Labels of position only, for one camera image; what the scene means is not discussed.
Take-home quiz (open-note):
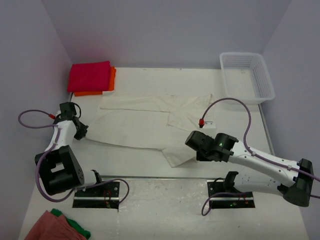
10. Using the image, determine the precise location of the white t shirt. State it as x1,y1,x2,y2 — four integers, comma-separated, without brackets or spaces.
86,93,214,168

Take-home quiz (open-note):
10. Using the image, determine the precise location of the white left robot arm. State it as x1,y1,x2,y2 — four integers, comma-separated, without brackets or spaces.
34,102,104,197

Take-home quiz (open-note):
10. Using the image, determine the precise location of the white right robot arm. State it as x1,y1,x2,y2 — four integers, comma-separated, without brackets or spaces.
185,131,313,207

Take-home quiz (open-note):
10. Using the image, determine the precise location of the folded pink t shirt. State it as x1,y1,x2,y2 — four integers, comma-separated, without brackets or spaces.
67,61,111,93

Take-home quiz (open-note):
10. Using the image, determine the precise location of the folded orange t shirt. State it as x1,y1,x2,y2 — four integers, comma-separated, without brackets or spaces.
73,66,117,97

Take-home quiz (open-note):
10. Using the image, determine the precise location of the white plastic basket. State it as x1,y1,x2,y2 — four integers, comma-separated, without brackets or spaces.
219,52,275,105

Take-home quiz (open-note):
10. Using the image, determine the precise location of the salmon pink cloth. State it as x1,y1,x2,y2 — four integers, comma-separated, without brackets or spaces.
24,210,86,240

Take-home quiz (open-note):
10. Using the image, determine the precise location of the green cloth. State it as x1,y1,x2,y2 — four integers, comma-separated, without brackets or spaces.
50,208,91,240

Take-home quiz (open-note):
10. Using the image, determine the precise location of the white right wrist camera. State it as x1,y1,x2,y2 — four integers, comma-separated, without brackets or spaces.
198,118,217,138

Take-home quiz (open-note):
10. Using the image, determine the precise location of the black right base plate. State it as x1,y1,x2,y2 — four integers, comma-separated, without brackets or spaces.
207,178,256,209

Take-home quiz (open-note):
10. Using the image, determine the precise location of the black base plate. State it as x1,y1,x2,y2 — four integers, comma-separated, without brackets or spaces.
72,181,120,210
207,178,256,209

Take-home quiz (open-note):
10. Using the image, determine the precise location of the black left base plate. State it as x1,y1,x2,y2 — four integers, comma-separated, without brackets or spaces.
72,181,120,210

